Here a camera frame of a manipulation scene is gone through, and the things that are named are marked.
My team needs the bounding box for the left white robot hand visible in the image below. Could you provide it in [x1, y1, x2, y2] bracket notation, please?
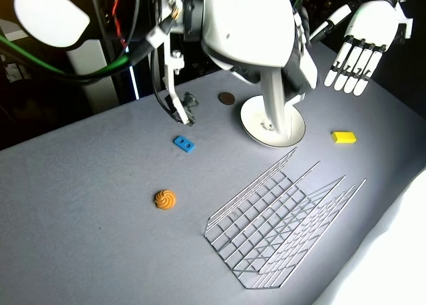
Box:
[308, 0, 400, 98]

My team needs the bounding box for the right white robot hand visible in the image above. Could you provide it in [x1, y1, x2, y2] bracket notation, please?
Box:
[199, 0, 320, 105]

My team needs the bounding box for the white plate black rim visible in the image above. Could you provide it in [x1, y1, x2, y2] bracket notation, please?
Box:
[240, 95, 306, 149]

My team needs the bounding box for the yellow rectangular block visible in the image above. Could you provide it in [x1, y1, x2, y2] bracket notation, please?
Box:
[331, 131, 357, 145]

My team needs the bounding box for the blue block with two holes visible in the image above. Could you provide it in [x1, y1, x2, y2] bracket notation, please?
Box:
[172, 135, 196, 154]

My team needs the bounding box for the orange swirl cookie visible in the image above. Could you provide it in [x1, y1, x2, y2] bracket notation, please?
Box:
[153, 189, 177, 211]

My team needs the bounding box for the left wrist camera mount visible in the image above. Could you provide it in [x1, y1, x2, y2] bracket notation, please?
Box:
[394, 0, 414, 47]

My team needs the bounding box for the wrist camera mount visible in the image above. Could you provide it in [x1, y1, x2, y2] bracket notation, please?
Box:
[394, 0, 414, 47]
[146, 0, 200, 127]

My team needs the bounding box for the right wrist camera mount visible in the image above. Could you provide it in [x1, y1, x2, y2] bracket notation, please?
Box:
[146, 0, 200, 127]

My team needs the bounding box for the silver wire plate rack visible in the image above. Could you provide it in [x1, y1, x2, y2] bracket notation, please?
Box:
[203, 147, 367, 290]

